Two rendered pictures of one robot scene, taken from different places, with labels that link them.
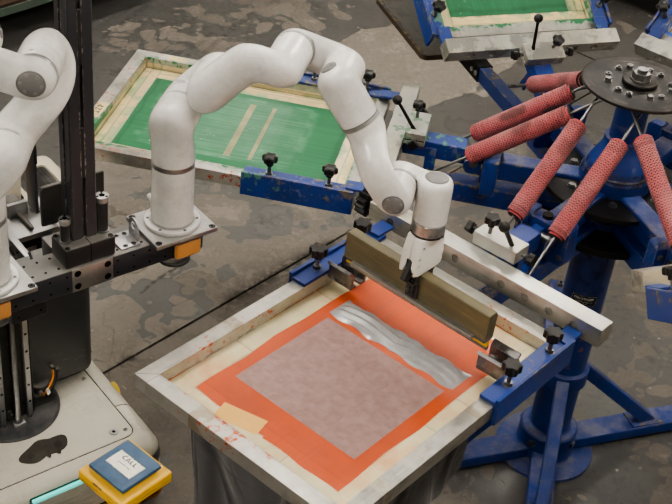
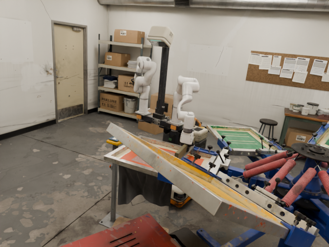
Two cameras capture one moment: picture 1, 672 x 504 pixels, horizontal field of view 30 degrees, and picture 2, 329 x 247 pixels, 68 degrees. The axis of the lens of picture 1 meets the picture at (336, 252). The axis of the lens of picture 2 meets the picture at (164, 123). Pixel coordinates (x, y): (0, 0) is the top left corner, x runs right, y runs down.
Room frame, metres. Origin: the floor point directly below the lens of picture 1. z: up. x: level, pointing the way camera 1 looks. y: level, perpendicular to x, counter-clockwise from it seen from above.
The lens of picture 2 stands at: (1.56, -1.90, 1.87)
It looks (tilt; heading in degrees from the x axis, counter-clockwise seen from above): 18 degrees down; 75
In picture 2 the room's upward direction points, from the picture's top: 5 degrees clockwise
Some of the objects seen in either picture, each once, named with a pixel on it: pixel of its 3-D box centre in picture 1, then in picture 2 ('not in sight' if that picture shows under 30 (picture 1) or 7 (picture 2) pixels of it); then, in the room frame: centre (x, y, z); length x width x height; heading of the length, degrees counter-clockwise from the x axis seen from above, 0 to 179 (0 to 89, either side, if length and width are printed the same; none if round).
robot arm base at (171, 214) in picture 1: (169, 189); (177, 114); (2.31, 0.38, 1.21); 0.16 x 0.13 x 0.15; 41
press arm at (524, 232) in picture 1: (510, 248); (231, 170); (2.52, -0.43, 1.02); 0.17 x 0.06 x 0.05; 142
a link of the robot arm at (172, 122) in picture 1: (175, 129); (179, 99); (2.30, 0.37, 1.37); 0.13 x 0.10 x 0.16; 172
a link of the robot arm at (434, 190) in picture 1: (416, 191); (189, 119); (2.23, -0.16, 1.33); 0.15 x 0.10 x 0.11; 82
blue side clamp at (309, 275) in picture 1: (338, 262); (199, 152); (2.43, -0.01, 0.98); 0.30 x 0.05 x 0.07; 142
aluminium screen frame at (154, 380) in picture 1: (360, 364); (163, 157); (2.07, -0.08, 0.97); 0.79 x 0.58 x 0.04; 142
